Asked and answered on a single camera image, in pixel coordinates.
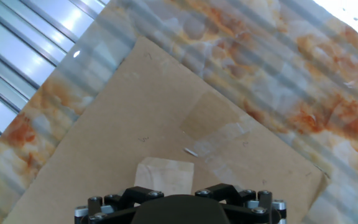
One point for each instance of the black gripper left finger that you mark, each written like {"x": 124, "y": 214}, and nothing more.
{"x": 135, "y": 194}

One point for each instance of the brown cardboard sheet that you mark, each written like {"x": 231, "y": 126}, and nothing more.
{"x": 120, "y": 124}

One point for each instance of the pale wooden cube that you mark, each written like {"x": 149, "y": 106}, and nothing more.
{"x": 163, "y": 174}

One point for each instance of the marble pattern plastic sheet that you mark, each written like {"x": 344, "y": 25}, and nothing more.
{"x": 291, "y": 77}

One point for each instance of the clear tape patch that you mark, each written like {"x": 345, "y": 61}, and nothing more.
{"x": 222, "y": 133}

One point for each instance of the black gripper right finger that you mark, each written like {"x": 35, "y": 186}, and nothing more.
{"x": 219, "y": 191}

